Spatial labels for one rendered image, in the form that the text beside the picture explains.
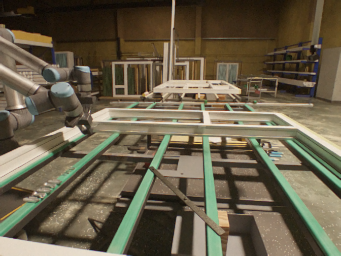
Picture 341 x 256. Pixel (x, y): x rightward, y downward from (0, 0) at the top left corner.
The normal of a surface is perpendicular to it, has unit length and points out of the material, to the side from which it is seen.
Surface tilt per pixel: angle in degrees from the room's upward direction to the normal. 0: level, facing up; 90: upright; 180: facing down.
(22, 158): 90
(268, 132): 90
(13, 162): 90
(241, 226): 90
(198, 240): 0
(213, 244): 0
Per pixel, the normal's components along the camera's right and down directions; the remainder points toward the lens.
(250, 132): -0.13, 0.28
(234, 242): 0.00, -0.96
